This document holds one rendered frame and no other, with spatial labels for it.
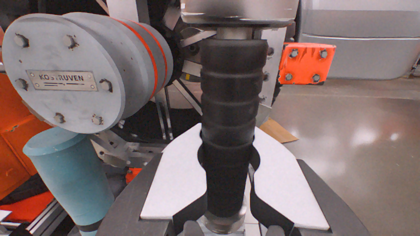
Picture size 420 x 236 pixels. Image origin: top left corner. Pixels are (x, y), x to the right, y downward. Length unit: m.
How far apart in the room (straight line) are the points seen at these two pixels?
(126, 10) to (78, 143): 0.24
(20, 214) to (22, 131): 0.44
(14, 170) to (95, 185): 0.30
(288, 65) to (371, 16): 0.54
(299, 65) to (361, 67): 0.55
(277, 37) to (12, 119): 0.69
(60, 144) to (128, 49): 0.20
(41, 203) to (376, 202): 1.77
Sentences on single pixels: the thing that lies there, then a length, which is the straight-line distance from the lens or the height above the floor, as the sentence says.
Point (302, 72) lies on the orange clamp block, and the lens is 0.34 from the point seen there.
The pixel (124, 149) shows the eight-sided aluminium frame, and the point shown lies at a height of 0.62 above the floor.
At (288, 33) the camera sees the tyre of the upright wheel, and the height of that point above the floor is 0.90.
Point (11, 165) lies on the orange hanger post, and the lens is 0.68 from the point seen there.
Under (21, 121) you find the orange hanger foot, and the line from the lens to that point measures 0.69.
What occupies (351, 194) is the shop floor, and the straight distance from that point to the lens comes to 1.45.
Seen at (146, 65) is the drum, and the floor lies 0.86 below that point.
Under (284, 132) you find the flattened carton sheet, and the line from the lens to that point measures 1.81.
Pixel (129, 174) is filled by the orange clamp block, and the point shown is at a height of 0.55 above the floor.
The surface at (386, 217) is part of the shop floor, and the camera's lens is 1.44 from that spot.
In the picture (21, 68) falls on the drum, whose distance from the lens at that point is 0.26.
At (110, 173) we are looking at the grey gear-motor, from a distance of 0.81.
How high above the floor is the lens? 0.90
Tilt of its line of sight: 28 degrees down
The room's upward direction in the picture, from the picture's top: 1 degrees clockwise
